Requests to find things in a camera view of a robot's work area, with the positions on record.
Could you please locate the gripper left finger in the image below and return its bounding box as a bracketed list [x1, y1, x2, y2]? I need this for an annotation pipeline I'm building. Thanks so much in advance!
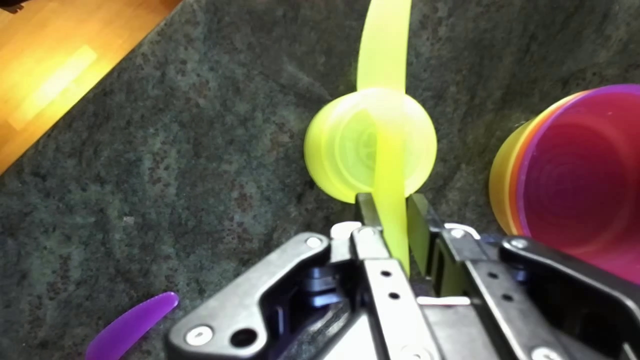
[166, 192, 437, 360]

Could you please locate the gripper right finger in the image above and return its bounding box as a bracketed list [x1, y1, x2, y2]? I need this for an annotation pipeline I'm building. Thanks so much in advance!
[407, 193, 640, 360]

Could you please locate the yellow plastic cup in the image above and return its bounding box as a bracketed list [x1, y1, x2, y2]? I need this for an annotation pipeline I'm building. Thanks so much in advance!
[303, 87, 439, 205]

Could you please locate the stack of coloured plastic cups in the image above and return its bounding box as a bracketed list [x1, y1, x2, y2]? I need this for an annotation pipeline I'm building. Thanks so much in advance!
[489, 84, 640, 287]

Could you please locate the purple plastic knife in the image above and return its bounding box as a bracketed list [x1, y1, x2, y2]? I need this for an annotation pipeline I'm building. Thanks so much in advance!
[86, 292, 180, 360]

